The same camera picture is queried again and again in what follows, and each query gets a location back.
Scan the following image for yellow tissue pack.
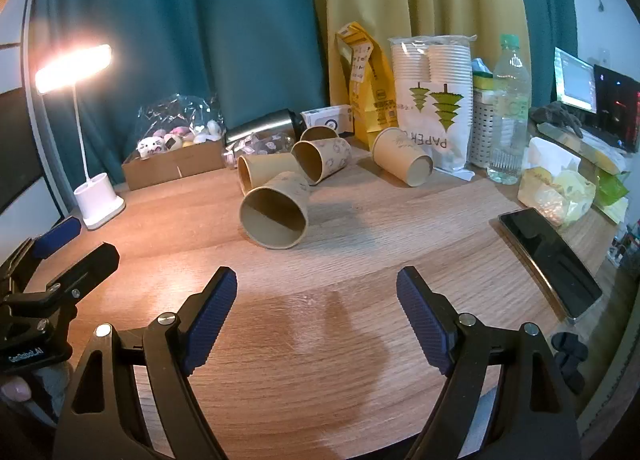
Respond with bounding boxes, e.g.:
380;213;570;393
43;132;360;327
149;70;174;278
517;136;597;229

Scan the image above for clear bag of plush toys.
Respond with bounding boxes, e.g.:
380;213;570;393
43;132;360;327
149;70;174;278
136;94;227;162

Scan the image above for cardboard box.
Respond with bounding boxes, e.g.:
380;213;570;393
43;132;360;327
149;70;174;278
122;137;227;191

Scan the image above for printed brown paper cup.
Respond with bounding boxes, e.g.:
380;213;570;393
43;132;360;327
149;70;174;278
290;136;353;186

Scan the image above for black smartphone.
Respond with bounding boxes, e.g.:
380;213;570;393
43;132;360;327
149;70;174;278
498;207;604;326

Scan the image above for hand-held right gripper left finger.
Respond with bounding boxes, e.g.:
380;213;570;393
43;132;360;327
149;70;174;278
52;266;238;460

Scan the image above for yellow paper bag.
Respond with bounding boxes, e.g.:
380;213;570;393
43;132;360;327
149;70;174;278
334;21;402;147

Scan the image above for black gloves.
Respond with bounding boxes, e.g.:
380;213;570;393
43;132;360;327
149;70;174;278
529;100;584;139

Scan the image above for steel thermos flask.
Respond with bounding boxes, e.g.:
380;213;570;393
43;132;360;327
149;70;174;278
224;108;307;146

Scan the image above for white desk lamp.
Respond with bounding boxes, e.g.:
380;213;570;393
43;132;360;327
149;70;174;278
33;43;127;230

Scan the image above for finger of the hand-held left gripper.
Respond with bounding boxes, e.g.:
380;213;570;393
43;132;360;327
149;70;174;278
46;241;121;308
32;216;83;262

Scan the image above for person's left hand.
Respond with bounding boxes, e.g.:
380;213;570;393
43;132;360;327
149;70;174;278
0;374;35;404

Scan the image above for yellow green sponge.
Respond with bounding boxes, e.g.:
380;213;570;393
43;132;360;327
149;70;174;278
471;58;497;91

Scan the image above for black rubber object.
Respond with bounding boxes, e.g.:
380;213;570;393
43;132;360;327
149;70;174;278
549;332;589;394

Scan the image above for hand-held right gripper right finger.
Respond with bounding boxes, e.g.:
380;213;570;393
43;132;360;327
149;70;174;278
396;266;583;460

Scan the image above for laptop screen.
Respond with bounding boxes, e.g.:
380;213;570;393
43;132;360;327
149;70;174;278
553;47;597;114

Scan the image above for white perforated basket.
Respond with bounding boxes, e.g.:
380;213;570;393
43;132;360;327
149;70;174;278
469;87;502;169

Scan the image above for green yellow packets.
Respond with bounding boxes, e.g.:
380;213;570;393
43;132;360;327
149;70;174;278
537;121;632;227

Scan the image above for clear plastic water bottle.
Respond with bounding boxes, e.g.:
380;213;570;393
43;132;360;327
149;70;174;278
486;33;532;186

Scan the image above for teal curtain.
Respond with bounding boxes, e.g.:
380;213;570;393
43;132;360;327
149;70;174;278
506;0;582;108
29;0;329;193

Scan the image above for small white box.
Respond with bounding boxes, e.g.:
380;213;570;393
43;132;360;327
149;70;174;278
300;104;356;137

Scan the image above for plain brown paper cup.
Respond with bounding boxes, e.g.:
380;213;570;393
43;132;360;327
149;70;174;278
238;170;311;249

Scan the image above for pack of white paper cups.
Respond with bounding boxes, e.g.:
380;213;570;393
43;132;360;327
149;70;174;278
389;33;477;184

